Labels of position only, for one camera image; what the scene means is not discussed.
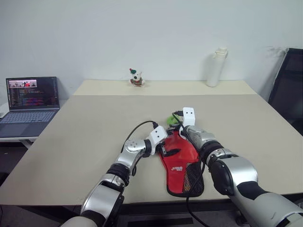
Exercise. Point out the dark table underframe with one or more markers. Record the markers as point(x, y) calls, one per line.
point(154, 209)

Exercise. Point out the white plush dog toy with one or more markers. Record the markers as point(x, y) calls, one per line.
point(136, 78)

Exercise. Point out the white side table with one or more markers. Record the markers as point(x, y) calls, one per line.
point(16, 139)

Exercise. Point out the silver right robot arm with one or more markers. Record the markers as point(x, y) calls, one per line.
point(236, 170)

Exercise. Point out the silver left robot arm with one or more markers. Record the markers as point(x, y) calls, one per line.
point(132, 146)

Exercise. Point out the open grey laptop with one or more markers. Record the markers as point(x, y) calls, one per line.
point(30, 94)

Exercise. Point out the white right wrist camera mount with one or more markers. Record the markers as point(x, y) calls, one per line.
point(189, 116)

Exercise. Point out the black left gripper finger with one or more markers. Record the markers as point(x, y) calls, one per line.
point(172, 152)

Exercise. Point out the white water bottle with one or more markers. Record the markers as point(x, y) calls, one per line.
point(215, 68)

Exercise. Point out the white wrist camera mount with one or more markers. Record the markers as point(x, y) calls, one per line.
point(189, 116)
point(158, 137)

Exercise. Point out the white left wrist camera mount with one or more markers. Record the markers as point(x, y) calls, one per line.
point(158, 137)

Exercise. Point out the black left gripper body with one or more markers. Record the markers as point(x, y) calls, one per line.
point(163, 151)

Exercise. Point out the black office chair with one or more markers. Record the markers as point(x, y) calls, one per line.
point(290, 89)

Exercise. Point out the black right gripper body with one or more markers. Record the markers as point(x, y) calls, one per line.
point(173, 129)

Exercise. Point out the red and black paddle case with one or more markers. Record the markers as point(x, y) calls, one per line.
point(180, 151)

